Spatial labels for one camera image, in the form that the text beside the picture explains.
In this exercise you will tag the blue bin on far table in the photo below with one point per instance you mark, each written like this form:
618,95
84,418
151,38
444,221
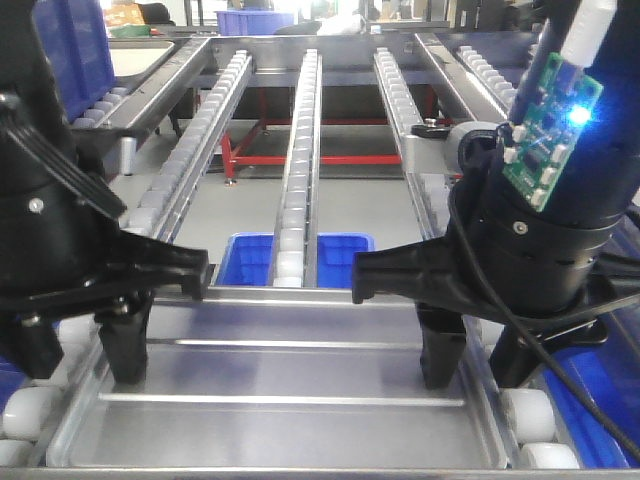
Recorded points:
252,22

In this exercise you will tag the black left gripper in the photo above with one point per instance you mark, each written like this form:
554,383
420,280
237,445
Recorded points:
69,259

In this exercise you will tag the blue crate upper left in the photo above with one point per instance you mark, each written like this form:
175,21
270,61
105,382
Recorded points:
75,40

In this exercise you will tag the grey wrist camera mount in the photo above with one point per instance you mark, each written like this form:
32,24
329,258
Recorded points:
445,145

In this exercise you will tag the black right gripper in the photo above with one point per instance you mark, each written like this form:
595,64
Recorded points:
445,278

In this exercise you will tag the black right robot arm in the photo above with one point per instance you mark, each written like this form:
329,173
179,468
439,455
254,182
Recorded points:
539,262

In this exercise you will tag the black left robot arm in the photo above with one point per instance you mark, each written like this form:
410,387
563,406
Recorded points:
42,158

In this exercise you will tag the roller track beside crate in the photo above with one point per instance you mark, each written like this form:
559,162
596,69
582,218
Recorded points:
428,191

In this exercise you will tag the roller track left of divider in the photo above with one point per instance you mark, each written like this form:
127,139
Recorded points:
296,226

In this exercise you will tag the red steel frame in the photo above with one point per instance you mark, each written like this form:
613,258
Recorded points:
343,142

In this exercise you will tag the steel divider rail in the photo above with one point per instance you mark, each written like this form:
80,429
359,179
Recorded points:
461,94

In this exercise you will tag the green circuit board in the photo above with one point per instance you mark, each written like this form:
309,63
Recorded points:
543,142

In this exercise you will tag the blue bin below rollers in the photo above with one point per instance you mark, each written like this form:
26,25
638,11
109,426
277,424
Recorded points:
248,260

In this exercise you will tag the small silver ribbed tray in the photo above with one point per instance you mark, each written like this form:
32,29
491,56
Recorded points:
271,381

